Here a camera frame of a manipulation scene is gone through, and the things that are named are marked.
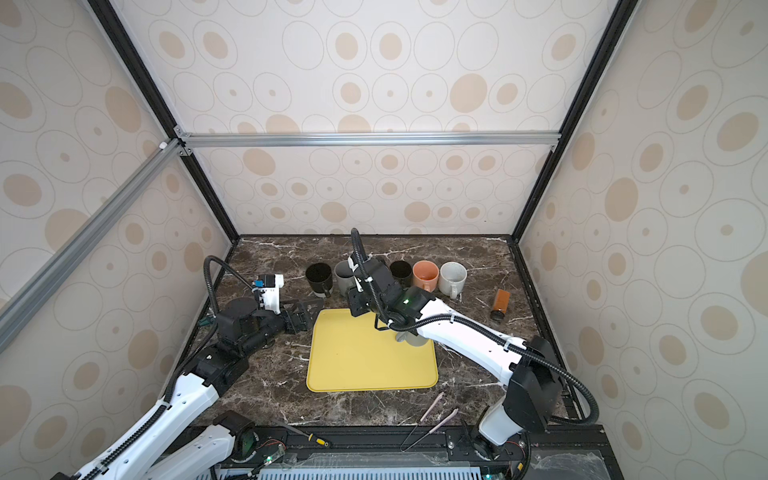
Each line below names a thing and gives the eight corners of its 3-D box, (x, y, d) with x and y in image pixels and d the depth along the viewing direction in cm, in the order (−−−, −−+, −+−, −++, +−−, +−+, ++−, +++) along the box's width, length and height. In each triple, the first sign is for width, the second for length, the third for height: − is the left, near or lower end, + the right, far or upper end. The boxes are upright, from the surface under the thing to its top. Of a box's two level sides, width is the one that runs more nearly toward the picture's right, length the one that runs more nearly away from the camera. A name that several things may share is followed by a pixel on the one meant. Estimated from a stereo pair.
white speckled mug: (438, 298, 104) (441, 284, 97) (435, 277, 110) (438, 261, 103) (464, 298, 104) (470, 284, 97) (460, 277, 110) (465, 261, 103)
